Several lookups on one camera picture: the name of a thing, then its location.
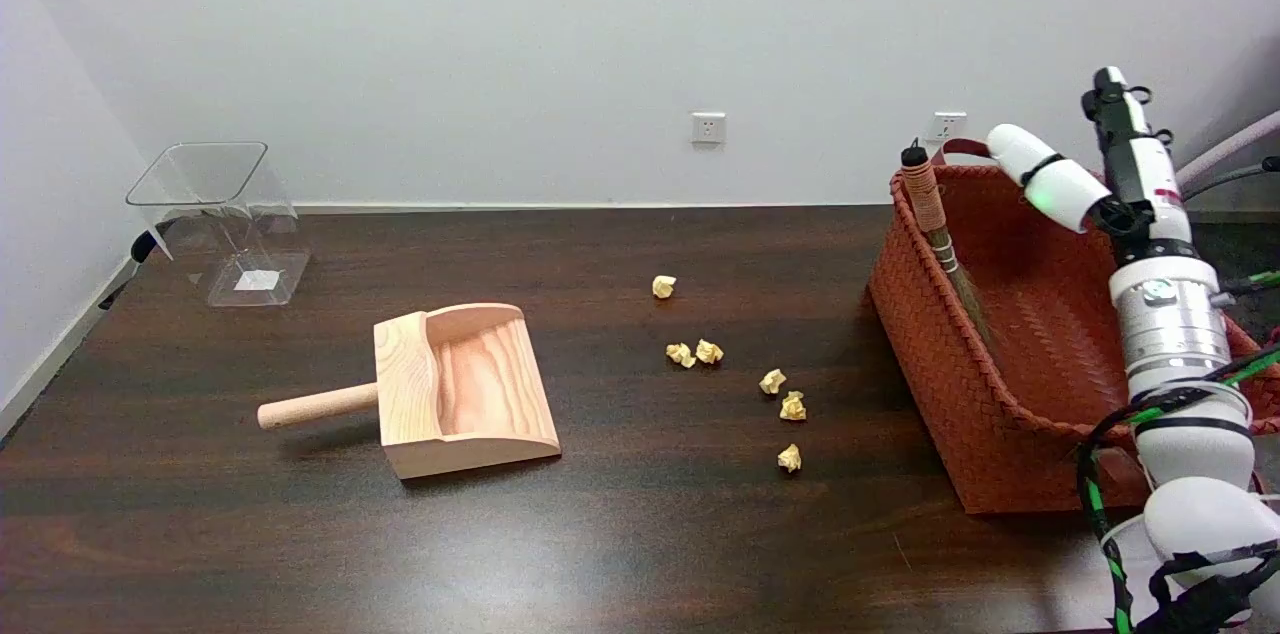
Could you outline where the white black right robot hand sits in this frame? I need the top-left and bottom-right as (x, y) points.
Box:
(985, 66), (1201, 266)

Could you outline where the brown straw hand broom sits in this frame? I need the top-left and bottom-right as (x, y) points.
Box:
(899, 141), (1003, 360)

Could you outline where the red woven basket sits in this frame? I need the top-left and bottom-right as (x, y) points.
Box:
(866, 138), (1280, 516)

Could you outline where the wooden dustpan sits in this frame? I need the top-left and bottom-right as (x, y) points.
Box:
(256, 302), (563, 482)

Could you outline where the clear plastic bin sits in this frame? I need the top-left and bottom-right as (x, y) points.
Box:
(125, 141), (312, 308)

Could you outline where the thin black cable with plug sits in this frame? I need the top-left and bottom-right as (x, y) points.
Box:
(98, 231), (162, 311)

